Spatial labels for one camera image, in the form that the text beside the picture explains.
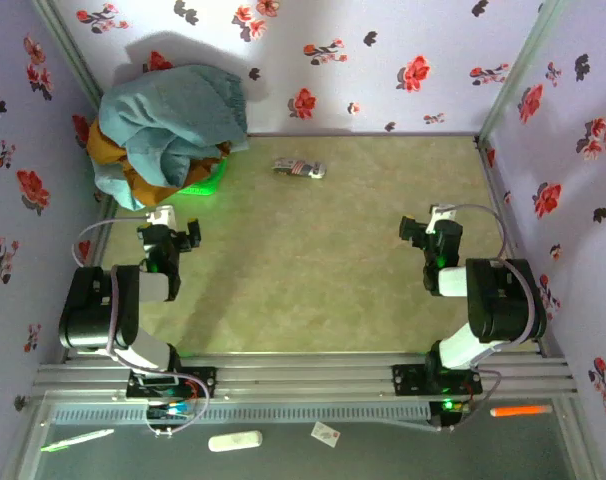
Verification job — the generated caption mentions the blue denim trousers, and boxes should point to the blue denim trousers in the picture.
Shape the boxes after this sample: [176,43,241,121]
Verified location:
[97,64,250,189]

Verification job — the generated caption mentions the mustard brown trousers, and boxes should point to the mustard brown trousers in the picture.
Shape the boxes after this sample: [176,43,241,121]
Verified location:
[85,119,232,209]

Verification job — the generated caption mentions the green plastic basket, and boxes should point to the green plastic basket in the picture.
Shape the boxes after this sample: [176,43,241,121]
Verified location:
[174,157,230,198]

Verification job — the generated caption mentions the small printed toy car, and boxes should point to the small printed toy car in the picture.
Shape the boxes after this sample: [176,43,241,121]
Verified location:
[271,156,328,180]

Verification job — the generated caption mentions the left controller board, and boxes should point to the left controller board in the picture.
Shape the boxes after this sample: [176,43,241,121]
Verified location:
[147,399,192,422]

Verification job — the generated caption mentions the controller board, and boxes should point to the controller board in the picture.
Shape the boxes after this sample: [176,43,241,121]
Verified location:
[429,398,472,417]
[147,399,192,422]

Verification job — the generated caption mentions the right controller board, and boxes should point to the right controller board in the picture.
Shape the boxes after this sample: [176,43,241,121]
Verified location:
[429,398,472,417]

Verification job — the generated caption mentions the orange marker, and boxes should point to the orange marker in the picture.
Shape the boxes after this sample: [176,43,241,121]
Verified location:
[489,404,554,419]

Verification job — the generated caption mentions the white oblong remote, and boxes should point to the white oblong remote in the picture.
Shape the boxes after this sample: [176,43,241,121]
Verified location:
[207,429,264,454]

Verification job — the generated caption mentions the green and white pen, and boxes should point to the green and white pen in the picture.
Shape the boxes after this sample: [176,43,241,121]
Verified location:
[39,427,116,454]

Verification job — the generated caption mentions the white and red card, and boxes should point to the white and red card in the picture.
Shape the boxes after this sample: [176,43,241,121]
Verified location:
[310,421,342,449]

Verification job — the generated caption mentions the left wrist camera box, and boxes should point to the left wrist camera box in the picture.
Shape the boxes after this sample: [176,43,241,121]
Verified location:
[146,203,177,227]

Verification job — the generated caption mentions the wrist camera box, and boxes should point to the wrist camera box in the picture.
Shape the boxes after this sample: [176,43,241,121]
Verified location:
[428,202,457,225]
[146,203,177,227]

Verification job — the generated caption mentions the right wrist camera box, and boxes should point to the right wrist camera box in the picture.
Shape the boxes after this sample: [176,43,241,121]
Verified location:
[428,202,457,225]

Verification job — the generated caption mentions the left arm grey cable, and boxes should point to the left arm grey cable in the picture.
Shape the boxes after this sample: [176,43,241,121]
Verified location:
[71,213,152,362]

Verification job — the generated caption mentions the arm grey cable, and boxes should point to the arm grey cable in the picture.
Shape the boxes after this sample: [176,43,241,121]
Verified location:
[450,203,539,347]
[71,213,152,362]

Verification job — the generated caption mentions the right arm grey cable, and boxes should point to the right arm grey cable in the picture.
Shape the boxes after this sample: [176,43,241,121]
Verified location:
[450,203,539,347]

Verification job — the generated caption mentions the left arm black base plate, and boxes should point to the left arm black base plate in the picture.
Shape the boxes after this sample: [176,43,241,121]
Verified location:
[125,366,219,401]

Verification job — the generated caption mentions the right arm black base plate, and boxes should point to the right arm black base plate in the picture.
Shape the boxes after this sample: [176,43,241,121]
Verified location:
[390,362,484,399]

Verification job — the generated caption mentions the right base grey cable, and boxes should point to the right base grey cable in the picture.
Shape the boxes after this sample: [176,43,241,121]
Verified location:
[432,368,504,434]

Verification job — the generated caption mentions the left base wires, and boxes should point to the left base wires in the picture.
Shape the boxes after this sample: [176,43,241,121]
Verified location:
[143,372,210,437]

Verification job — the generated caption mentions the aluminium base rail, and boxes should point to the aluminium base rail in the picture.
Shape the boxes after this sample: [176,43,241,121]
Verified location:
[31,351,580,405]

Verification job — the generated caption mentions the aluminium frame post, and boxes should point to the aluminium frame post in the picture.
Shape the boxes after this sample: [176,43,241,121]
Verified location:
[476,0,570,146]

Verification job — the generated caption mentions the grey slotted cable duct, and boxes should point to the grey slotted cable duct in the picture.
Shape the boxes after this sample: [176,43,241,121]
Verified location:
[49,402,433,427]

